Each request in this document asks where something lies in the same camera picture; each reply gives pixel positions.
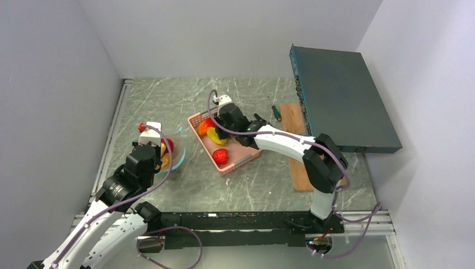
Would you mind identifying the orange red mango toy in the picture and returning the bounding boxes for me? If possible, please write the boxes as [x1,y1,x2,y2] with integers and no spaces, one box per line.
[197,118,216,137]

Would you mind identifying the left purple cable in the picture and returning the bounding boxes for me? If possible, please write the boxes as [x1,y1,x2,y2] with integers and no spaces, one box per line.
[46,124,204,269]

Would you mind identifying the yellow bumpy fruit toy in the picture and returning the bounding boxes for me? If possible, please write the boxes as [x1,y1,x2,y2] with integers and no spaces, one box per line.
[160,142,167,156]

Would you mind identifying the black handled pliers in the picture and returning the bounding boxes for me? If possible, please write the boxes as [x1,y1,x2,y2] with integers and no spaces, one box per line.
[254,113,268,126]

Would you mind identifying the red pomegranate toy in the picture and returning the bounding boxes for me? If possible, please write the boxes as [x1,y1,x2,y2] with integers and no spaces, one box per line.
[161,138,174,152]

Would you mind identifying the dark blue network switch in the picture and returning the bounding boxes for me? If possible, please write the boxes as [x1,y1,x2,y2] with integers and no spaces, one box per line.
[289,45,403,154]

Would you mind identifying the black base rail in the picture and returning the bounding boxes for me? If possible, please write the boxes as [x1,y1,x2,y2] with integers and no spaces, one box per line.
[161,211,344,249]

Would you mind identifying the clear zip top bag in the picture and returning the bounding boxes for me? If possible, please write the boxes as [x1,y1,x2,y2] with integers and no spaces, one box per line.
[156,127,186,175]

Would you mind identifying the red cracked fruit toy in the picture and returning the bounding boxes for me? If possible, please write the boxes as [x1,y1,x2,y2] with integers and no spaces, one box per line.
[212,149,229,165]

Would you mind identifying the yellow starfruit toy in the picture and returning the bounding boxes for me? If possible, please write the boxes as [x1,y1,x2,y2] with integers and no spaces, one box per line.
[206,127,227,146]

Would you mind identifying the green handled screwdriver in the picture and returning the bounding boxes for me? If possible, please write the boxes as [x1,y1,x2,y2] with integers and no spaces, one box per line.
[271,105,282,122]

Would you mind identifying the wooden board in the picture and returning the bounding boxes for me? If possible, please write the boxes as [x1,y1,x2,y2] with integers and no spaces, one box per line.
[279,103,348,192]

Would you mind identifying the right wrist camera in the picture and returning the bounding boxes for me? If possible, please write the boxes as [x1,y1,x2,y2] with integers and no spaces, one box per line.
[212,95,232,106]

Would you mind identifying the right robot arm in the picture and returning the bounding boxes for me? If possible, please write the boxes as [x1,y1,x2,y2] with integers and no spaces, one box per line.
[213,101,348,233]

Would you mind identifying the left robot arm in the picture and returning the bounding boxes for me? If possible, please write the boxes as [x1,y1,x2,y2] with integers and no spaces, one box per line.
[29,142,162,268]

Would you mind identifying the pink plastic basket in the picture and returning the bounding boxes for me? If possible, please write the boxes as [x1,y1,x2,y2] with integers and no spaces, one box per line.
[188,112,261,175]

